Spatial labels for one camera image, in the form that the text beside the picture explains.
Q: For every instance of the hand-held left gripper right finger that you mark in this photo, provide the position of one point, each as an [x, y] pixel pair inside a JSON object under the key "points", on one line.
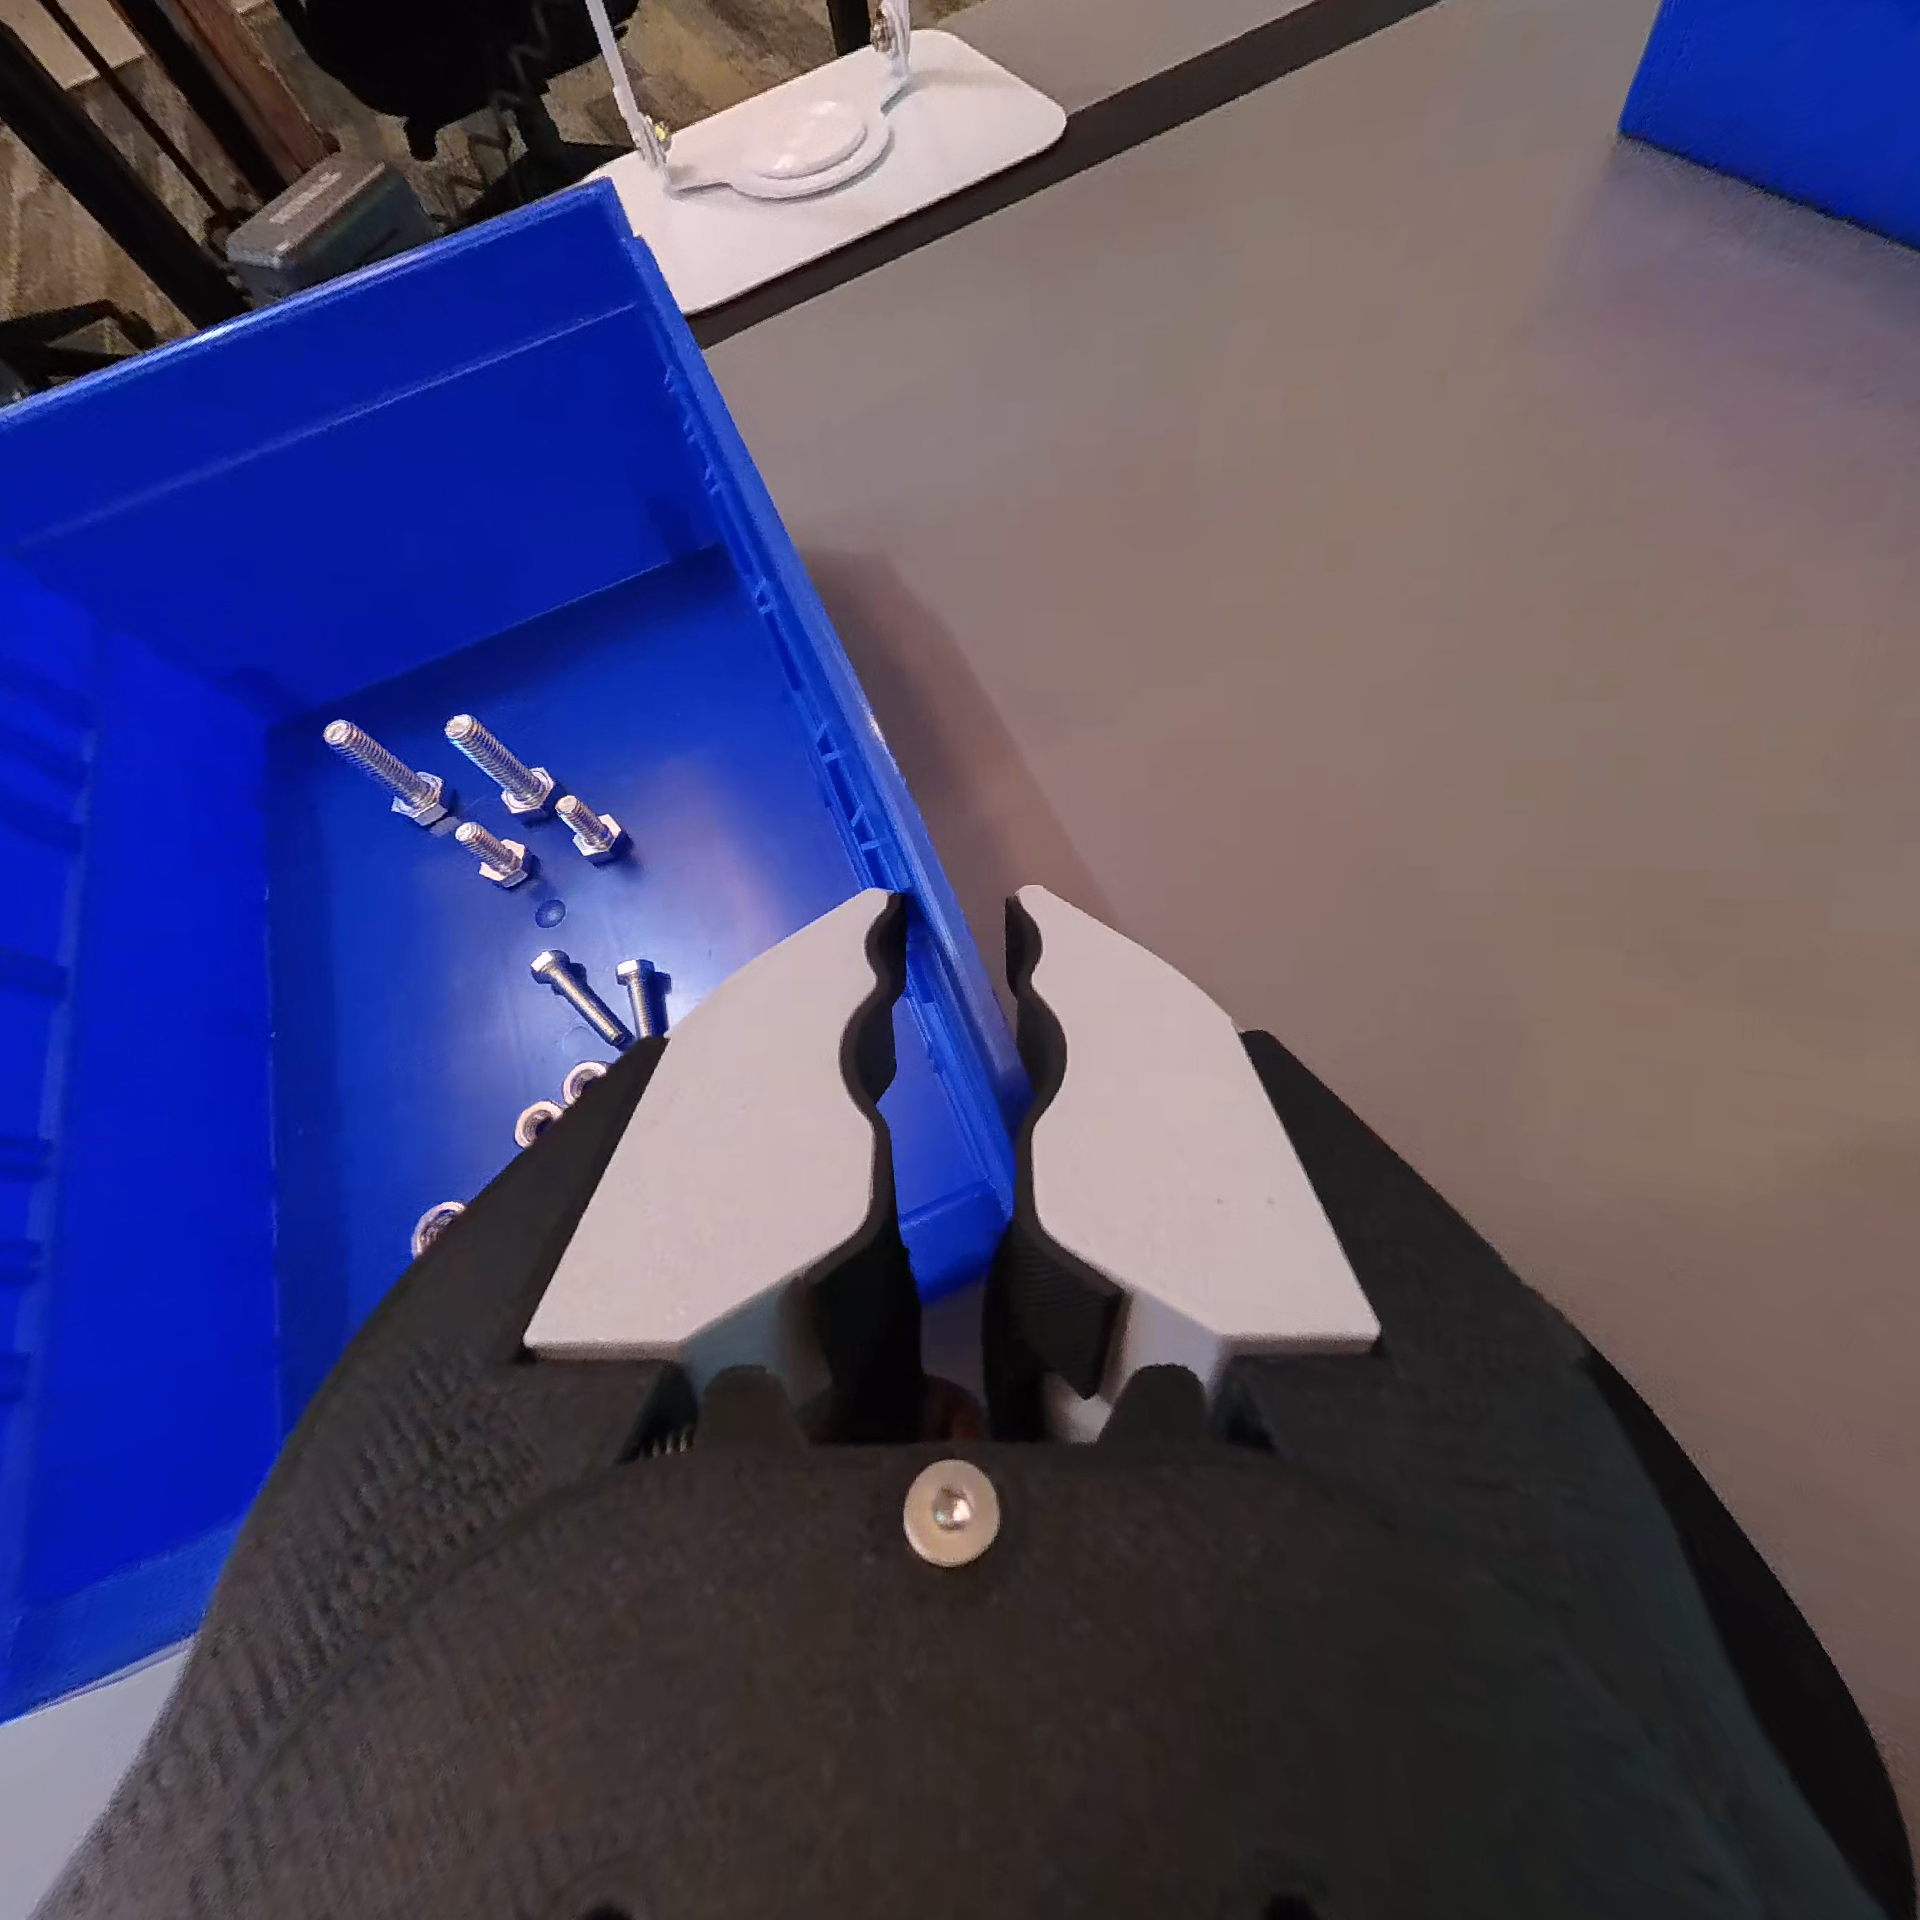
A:
{"points": [[1171, 1171]]}

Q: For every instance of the white sign stand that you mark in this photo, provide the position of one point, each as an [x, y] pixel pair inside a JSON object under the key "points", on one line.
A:
{"points": [[962, 135]]}

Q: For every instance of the grey tool case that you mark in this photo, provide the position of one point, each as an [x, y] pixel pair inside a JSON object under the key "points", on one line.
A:
{"points": [[317, 226]]}

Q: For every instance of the silver nuts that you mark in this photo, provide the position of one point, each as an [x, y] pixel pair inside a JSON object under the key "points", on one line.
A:
{"points": [[540, 1124]]}

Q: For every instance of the silver bolts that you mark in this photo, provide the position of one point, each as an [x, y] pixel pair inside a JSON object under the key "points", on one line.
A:
{"points": [[500, 763]]}

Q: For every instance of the blue plastic bin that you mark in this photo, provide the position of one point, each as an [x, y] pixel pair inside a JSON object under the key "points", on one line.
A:
{"points": [[511, 511], [1802, 106]]}

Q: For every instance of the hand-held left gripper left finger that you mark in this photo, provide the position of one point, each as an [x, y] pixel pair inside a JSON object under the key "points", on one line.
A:
{"points": [[738, 1171]]}

